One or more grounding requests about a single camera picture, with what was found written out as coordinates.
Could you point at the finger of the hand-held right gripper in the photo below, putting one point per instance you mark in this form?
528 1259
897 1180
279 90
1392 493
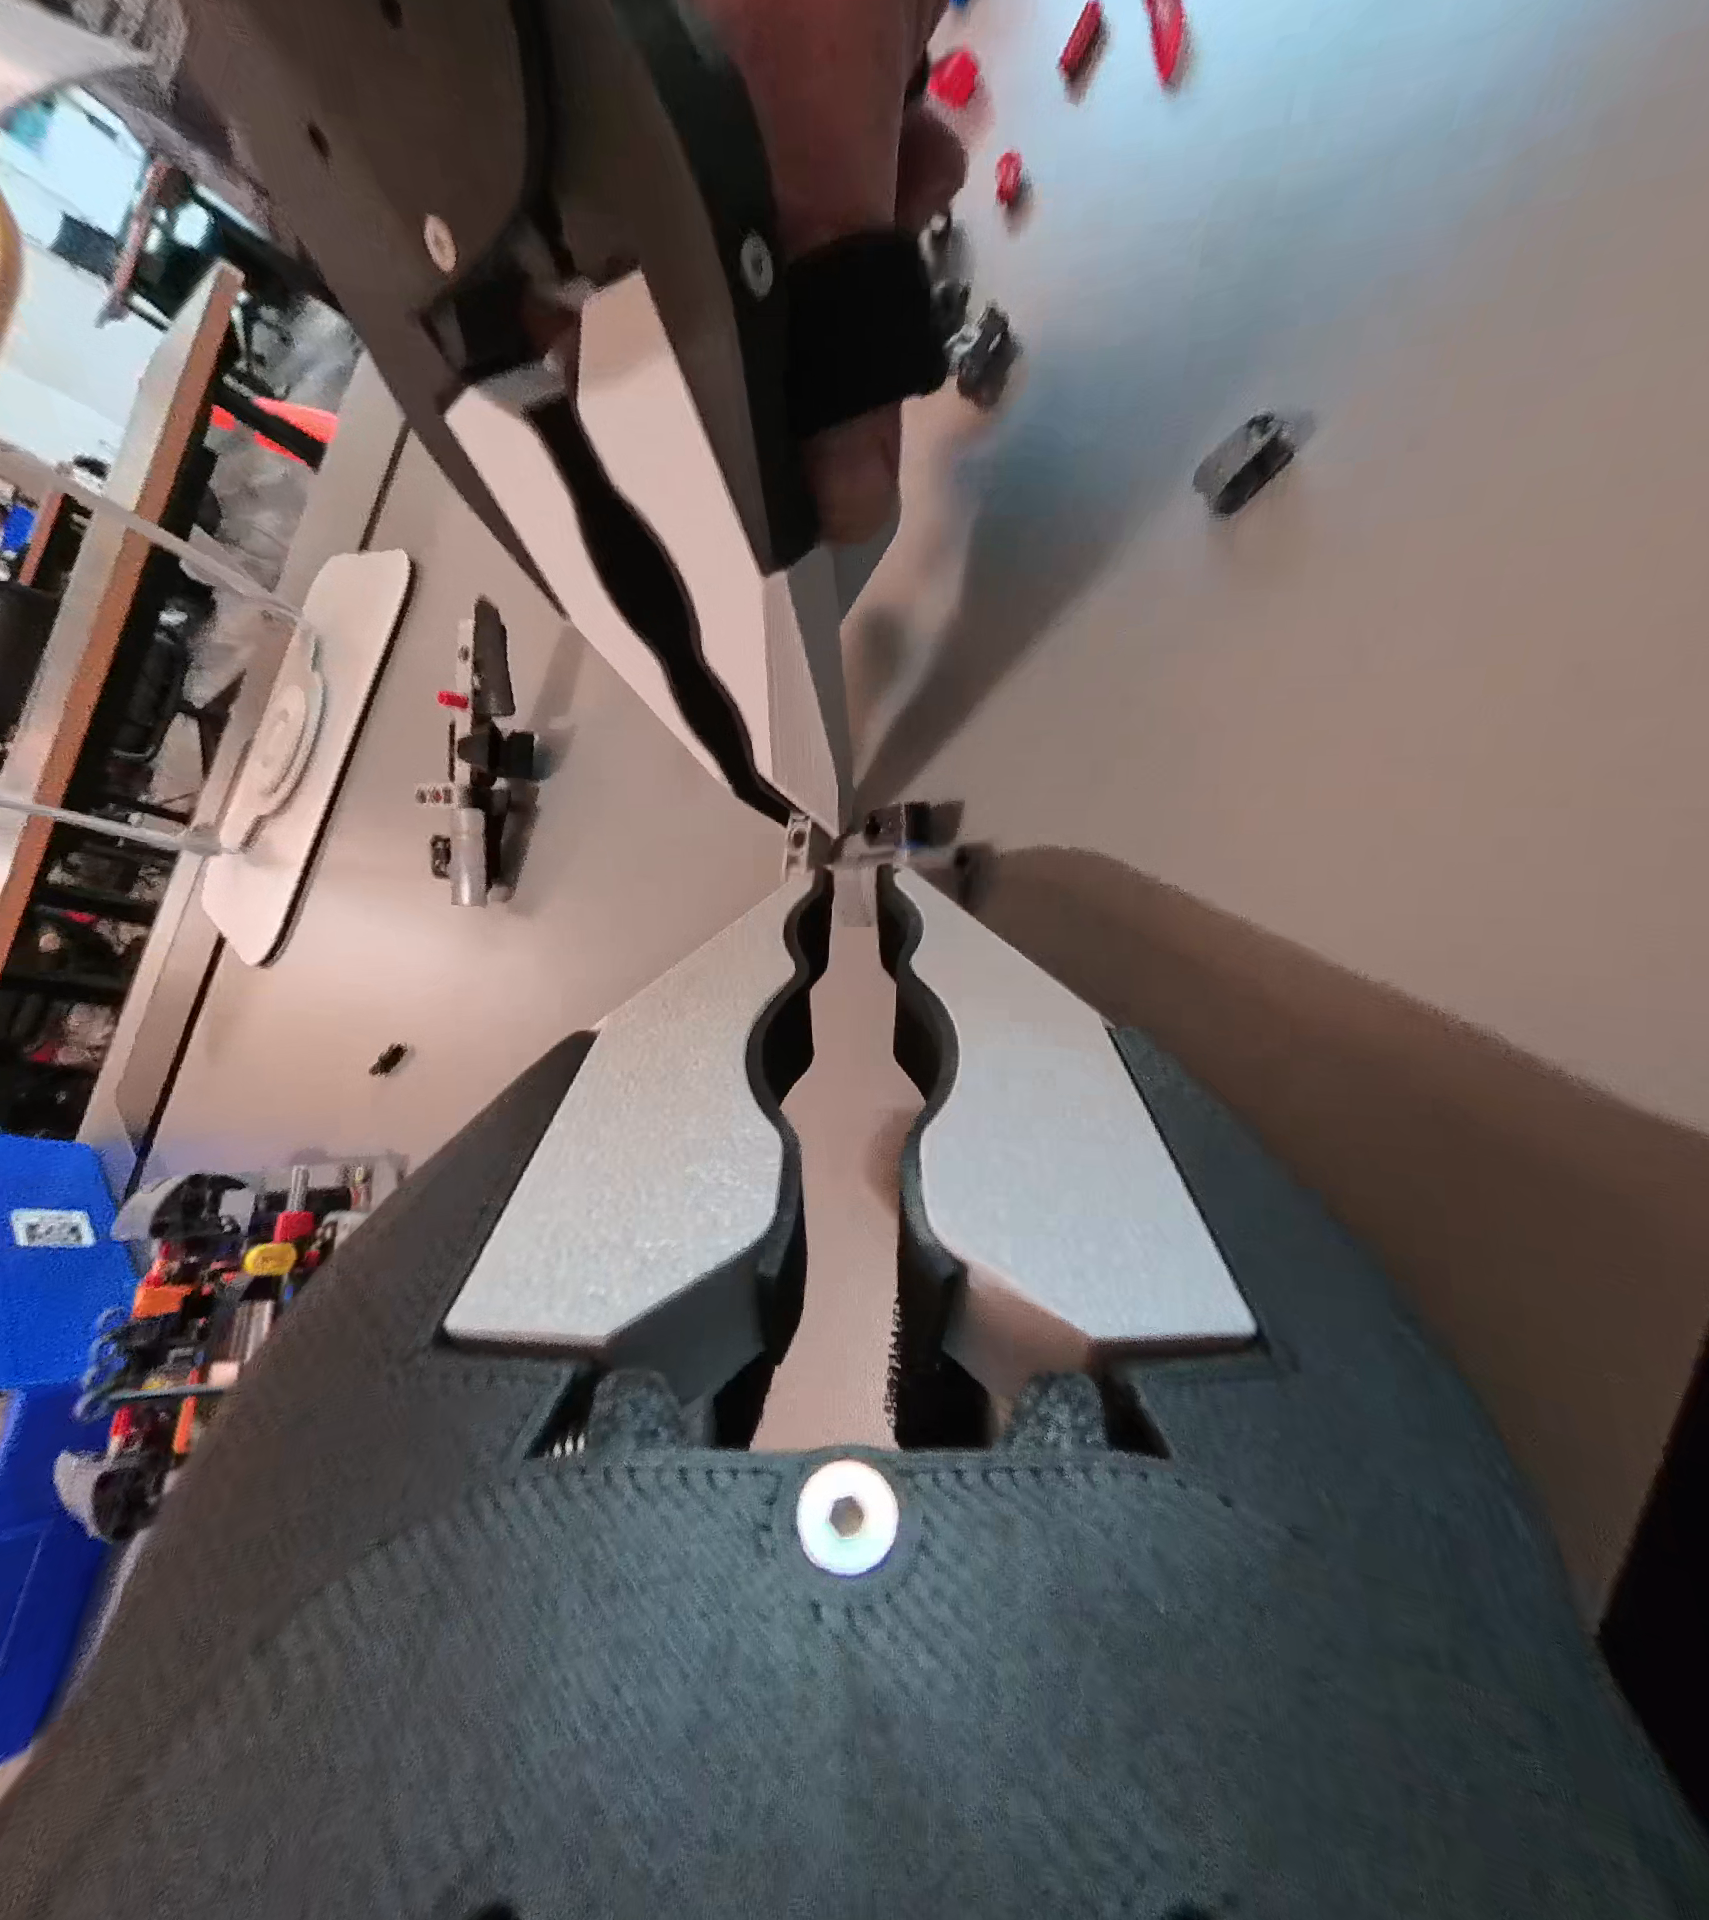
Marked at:
674 465
539 519

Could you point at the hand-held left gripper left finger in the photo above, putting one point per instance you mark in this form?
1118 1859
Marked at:
629 1185

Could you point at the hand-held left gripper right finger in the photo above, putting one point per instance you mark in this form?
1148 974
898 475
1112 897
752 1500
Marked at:
1079 1185

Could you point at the small grey lego axle assembly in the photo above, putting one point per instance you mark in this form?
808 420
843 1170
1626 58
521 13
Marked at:
868 840

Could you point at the grey black lego subassembly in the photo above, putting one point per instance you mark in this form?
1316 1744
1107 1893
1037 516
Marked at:
483 750

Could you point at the small red lego pin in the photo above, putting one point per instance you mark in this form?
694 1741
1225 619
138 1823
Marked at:
1009 177

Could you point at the large lego technic model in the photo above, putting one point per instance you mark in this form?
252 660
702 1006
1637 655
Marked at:
195 1290

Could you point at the pointed red lego piece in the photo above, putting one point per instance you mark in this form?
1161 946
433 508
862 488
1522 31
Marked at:
1167 33

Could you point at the person's right hand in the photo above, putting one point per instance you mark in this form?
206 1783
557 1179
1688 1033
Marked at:
855 104

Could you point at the black red office chair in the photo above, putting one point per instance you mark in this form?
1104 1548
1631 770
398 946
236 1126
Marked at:
276 429

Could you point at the clear acrylic bar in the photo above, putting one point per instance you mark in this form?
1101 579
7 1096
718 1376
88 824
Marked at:
148 529
44 810

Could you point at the wooden shelf unit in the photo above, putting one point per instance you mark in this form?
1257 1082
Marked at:
118 601

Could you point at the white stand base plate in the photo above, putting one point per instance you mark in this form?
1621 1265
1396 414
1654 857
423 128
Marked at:
345 631

